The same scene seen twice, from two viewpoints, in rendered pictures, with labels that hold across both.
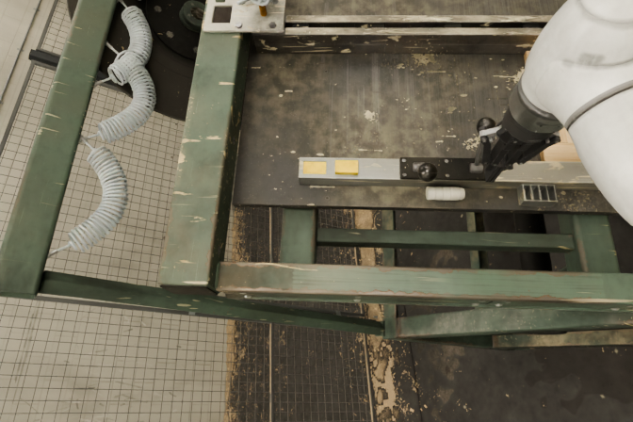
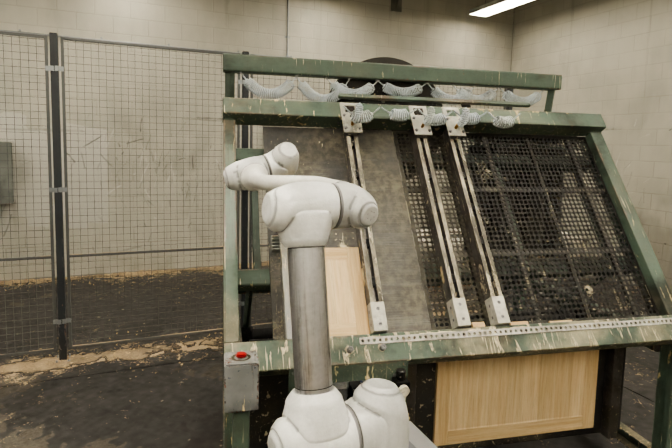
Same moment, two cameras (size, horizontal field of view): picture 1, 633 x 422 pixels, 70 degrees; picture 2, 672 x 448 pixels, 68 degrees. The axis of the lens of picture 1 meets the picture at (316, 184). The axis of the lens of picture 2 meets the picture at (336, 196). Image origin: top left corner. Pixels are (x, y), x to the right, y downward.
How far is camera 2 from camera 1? 177 cm
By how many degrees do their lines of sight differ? 26
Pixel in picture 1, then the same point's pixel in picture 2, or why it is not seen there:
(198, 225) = (247, 107)
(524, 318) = not seen: hidden behind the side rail
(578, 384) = (197, 430)
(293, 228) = (255, 152)
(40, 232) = (249, 66)
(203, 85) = (311, 105)
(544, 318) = not seen: hidden behind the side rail
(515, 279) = (232, 224)
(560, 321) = not seen: hidden behind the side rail
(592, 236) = (259, 275)
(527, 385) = (196, 408)
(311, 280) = (228, 150)
